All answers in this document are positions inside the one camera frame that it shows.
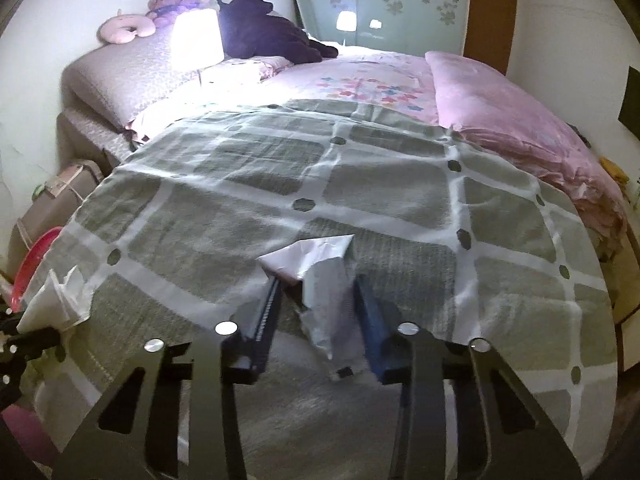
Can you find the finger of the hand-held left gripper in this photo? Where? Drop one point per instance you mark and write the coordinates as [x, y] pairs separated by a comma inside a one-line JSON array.
[[10, 320], [35, 344]]

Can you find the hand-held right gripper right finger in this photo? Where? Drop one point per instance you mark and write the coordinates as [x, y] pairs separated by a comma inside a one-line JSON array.
[[377, 330]]

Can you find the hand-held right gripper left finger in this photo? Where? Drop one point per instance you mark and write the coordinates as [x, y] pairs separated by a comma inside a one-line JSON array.
[[262, 330]]

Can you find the white tissue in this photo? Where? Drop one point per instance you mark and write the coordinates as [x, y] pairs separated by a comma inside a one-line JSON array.
[[55, 300]]

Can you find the pink plastic basket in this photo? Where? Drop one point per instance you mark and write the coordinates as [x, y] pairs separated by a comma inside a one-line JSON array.
[[30, 270]]

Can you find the white paper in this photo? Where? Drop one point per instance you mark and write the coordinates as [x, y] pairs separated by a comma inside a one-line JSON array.
[[325, 285]]

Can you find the pink cloth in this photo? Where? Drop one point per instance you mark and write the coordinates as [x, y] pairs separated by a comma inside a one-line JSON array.
[[20, 430]]

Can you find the grey checkered blanket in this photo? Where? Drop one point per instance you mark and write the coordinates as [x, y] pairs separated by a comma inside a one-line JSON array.
[[400, 200]]

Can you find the small green object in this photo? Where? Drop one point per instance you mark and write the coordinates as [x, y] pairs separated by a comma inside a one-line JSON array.
[[38, 191]]

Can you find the colourful book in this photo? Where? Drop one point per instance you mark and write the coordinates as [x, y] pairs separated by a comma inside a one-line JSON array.
[[70, 180]]

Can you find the pink floral bed sheet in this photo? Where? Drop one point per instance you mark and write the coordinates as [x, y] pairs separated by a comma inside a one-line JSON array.
[[360, 80]]

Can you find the pink folded duvet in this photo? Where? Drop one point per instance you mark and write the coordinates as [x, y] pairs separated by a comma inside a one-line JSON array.
[[500, 105]]

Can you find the grey headboard cushion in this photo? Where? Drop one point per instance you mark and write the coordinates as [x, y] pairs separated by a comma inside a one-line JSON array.
[[115, 80]]

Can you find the white table lamp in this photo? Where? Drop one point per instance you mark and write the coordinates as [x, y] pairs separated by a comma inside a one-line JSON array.
[[195, 40]]

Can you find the dark purple plush toy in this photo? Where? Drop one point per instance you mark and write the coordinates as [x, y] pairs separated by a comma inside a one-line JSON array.
[[265, 30]]

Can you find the pink neck pillow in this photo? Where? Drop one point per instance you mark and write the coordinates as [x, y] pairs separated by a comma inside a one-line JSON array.
[[120, 30]]

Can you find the flower print wardrobe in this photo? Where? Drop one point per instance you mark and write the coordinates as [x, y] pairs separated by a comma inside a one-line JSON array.
[[400, 20]]

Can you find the brown door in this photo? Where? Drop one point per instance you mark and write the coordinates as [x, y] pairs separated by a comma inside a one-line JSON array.
[[490, 25]]

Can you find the row of small plush toys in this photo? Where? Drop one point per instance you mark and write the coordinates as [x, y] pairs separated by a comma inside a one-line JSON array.
[[170, 5]]

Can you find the grey bed frame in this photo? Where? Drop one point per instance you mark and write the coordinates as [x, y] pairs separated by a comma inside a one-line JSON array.
[[85, 135]]

